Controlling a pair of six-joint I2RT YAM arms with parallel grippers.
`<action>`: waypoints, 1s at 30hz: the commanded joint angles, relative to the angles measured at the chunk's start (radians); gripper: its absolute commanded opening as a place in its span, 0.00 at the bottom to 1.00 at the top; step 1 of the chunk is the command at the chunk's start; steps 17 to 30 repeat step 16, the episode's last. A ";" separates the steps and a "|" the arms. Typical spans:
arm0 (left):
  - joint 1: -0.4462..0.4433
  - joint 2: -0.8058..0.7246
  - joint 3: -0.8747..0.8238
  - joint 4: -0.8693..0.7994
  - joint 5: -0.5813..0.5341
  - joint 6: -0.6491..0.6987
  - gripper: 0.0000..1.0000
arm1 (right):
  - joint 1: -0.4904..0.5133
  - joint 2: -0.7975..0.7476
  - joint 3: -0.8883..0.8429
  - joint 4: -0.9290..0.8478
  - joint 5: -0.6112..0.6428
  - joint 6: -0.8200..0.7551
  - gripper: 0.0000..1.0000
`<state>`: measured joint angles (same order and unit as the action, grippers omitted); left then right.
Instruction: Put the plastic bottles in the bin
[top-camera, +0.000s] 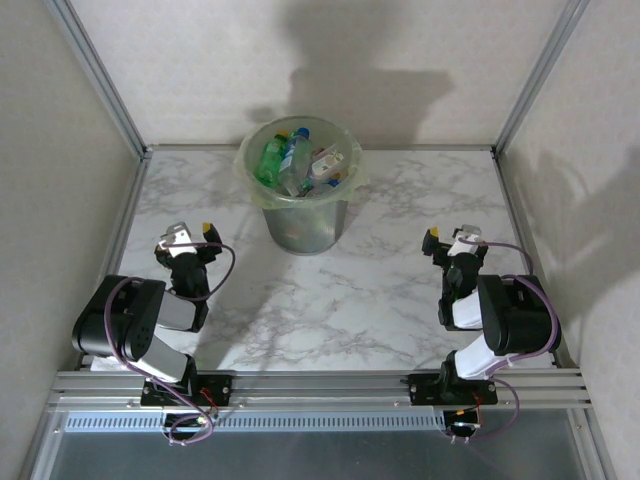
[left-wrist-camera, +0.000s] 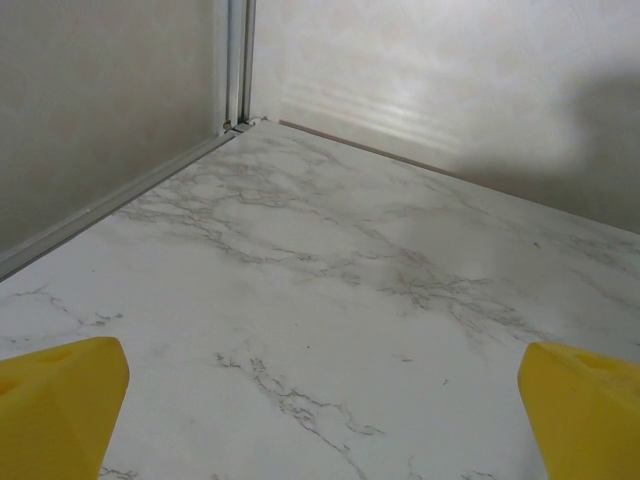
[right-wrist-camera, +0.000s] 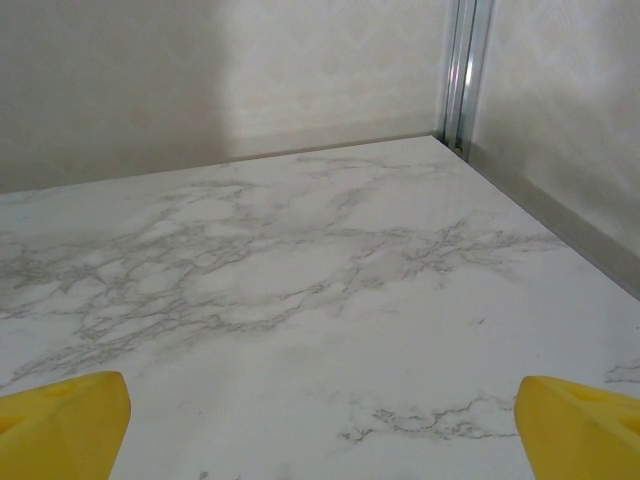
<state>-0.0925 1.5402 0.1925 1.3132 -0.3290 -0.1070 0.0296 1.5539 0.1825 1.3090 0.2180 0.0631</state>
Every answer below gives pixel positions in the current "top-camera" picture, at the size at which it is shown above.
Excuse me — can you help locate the aluminium table edge rail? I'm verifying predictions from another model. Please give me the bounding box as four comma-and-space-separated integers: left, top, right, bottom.
144, 143, 496, 153

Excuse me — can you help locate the grey metal panel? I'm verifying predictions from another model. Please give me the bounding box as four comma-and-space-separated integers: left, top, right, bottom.
49, 430, 586, 480

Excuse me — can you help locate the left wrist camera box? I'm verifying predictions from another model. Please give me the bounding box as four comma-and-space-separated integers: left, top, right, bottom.
158, 222, 197, 259

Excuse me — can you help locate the aluminium table side rail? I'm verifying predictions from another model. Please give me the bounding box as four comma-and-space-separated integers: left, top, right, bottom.
492, 149, 576, 371
99, 149, 151, 281

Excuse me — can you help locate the aluminium lower frame bar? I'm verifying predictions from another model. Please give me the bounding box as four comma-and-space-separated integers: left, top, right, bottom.
567, 409, 619, 480
17, 409, 66, 480

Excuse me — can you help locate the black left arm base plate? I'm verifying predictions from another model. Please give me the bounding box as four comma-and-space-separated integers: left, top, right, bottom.
139, 373, 235, 407

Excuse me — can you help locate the green soda bottle gold cap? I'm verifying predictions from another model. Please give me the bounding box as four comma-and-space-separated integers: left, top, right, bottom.
253, 130, 290, 187

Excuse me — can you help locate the aluminium frame post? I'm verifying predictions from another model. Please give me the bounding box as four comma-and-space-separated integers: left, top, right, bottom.
42, 0, 151, 156
492, 0, 591, 154

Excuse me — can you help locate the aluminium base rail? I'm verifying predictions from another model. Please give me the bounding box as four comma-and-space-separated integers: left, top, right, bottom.
47, 368, 596, 412

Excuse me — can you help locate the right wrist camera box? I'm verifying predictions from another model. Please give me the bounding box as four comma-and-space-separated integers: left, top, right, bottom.
447, 224, 484, 257

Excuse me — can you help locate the grey slotted cable duct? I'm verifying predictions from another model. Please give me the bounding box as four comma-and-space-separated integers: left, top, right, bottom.
64, 410, 449, 432

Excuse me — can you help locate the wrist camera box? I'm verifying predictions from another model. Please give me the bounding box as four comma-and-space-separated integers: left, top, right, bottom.
158, 222, 197, 259
447, 224, 484, 257

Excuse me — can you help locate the grey mesh waste bin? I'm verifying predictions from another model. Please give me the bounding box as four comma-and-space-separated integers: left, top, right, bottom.
242, 115, 361, 254

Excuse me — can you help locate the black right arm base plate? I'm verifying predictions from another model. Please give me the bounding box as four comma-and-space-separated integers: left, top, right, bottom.
407, 372, 500, 406

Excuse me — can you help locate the clear bottle blue cap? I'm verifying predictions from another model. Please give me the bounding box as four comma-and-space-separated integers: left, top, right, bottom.
278, 127, 312, 194

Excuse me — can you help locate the small circuit board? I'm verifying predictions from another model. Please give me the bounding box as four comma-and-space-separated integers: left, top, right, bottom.
444, 408, 484, 432

